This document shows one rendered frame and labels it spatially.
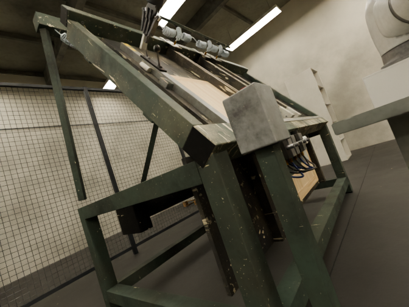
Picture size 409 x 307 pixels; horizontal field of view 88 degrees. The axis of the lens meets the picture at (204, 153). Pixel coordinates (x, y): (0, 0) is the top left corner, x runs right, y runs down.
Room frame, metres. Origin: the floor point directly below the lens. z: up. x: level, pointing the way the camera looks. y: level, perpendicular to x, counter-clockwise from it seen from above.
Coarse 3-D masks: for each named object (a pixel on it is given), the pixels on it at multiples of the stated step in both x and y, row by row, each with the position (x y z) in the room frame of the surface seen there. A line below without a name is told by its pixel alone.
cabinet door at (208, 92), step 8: (184, 80) 1.27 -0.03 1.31; (192, 80) 1.35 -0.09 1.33; (200, 80) 1.45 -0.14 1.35; (192, 88) 1.22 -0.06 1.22; (200, 88) 1.29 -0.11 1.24; (208, 88) 1.38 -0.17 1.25; (216, 88) 1.46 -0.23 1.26; (200, 96) 1.16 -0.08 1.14; (208, 96) 1.23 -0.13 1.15; (216, 96) 1.30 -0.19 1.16; (224, 96) 1.39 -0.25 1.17; (216, 104) 1.17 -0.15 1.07; (224, 112) 1.11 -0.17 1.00
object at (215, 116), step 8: (120, 48) 1.29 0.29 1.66; (128, 48) 1.24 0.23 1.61; (136, 56) 1.21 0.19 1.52; (152, 72) 1.16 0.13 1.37; (160, 72) 1.12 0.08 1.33; (176, 80) 1.11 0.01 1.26; (176, 88) 1.08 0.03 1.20; (184, 88) 1.06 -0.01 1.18; (184, 96) 1.05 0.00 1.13; (192, 96) 1.02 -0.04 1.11; (192, 104) 1.03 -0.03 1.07; (200, 104) 1.00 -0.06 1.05; (208, 104) 1.03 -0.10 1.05; (208, 112) 0.98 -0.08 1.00; (216, 112) 0.98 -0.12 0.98; (216, 120) 0.97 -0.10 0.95; (224, 120) 0.94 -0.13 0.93
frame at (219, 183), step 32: (192, 160) 0.98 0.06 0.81; (224, 160) 0.75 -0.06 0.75; (256, 160) 1.31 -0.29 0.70; (128, 192) 1.09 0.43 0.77; (160, 192) 0.93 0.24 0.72; (192, 192) 1.50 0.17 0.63; (224, 192) 0.72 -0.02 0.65; (256, 192) 1.32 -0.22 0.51; (96, 224) 1.58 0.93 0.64; (128, 224) 1.16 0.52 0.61; (224, 224) 0.75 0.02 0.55; (256, 224) 1.23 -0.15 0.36; (320, 224) 1.39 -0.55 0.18; (96, 256) 1.53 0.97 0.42; (160, 256) 1.90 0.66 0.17; (224, 256) 0.97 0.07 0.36; (256, 256) 0.74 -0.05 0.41; (128, 288) 1.44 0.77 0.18; (256, 288) 0.72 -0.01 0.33; (288, 288) 0.91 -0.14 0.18
